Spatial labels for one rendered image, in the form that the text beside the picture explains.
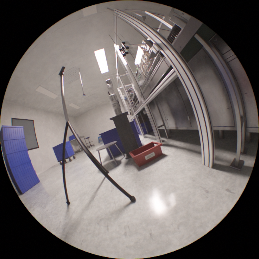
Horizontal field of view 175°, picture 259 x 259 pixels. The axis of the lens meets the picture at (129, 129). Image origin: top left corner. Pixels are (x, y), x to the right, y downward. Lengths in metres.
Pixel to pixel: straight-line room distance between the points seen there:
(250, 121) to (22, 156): 2.85
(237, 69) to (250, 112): 0.25
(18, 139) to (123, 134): 2.16
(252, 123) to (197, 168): 0.48
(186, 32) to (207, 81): 0.39
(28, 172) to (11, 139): 0.71
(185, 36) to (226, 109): 0.53
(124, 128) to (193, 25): 1.13
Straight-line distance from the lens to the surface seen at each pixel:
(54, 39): 2.52
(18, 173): 2.10
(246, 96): 0.67
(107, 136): 1.37
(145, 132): 2.37
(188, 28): 0.56
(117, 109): 1.12
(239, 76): 0.67
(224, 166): 0.59
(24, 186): 2.12
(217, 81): 0.73
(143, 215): 0.44
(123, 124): 1.05
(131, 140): 1.06
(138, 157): 0.76
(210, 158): 0.54
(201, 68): 0.79
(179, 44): 0.59
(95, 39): 2.62
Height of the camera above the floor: 0.38
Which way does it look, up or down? 2 degrees down
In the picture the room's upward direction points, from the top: 21 degrees counter-clockwise
